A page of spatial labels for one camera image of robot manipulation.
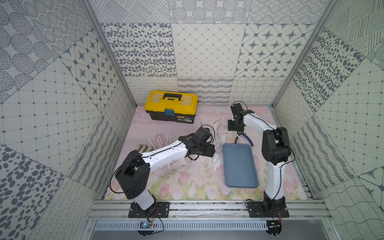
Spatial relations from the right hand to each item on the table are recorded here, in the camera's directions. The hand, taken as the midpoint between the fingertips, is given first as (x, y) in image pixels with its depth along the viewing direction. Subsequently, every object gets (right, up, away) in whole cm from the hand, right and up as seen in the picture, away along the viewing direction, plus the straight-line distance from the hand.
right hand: (233, 129), depth 101 cm
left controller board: (-50, -44, -29) cm, 73 cm away
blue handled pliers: (+8, -4, 0) cm, 9 cm away
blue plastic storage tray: (+1, -22, -13) cm, 26 cm away
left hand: (-16, -9, -18) cm, 26 cm away
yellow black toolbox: (-42, +16, -3) cm, 45 cm away
